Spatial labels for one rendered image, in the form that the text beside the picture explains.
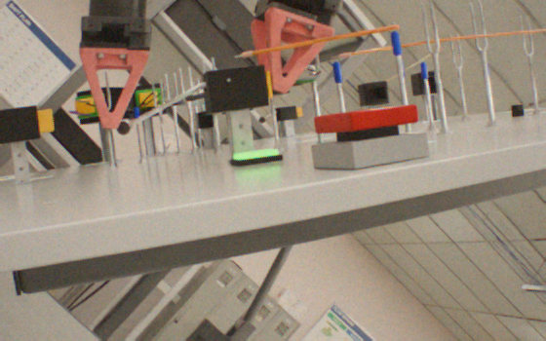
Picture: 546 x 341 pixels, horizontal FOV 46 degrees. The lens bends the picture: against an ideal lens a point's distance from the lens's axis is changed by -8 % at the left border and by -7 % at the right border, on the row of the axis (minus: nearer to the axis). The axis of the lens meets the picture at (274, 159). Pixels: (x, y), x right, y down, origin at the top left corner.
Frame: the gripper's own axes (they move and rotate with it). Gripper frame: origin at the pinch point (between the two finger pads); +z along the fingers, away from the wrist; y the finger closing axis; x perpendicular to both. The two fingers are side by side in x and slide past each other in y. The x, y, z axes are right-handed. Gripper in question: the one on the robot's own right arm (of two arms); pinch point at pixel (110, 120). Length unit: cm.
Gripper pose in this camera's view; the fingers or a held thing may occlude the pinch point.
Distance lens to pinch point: 66.3
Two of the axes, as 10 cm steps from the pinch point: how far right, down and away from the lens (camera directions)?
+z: -0.3, 10.0, 0.1
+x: -9.7, -0.3, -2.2
